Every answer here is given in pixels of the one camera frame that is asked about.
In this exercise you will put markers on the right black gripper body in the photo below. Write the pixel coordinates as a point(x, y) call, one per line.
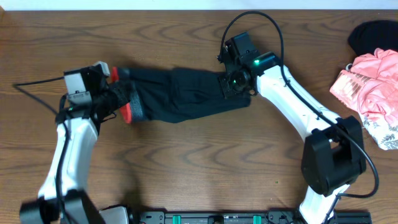
point(224, 86)

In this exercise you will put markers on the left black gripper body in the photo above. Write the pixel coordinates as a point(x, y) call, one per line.
point(113, 94)

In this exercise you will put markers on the black leggings red waistband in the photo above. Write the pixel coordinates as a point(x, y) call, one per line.
point(174, 95)

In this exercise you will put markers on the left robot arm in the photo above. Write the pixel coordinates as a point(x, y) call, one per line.
point(89, 101)

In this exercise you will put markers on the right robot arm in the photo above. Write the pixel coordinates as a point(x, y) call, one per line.
point(330, 161)

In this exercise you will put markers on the pink garment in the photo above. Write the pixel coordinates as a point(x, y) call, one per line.
point(369, 87)

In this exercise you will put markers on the black garment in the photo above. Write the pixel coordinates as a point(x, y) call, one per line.
point(369, 36)

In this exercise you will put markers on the white floral garment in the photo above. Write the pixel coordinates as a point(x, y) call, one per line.
point(382, 132)

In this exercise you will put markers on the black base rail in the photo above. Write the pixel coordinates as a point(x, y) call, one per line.
point(214, 218)

